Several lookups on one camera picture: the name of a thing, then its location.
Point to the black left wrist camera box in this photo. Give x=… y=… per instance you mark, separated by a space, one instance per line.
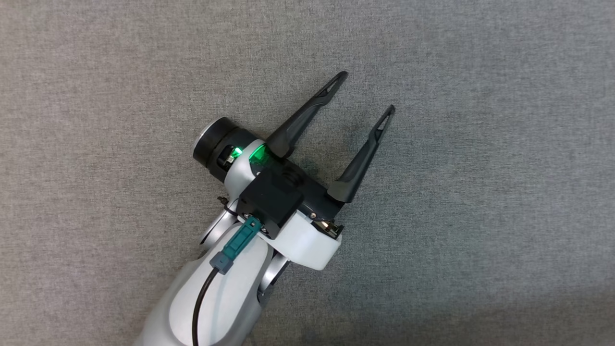
x=269 y=202

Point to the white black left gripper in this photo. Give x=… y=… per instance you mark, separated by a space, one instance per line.
x=312 y=240

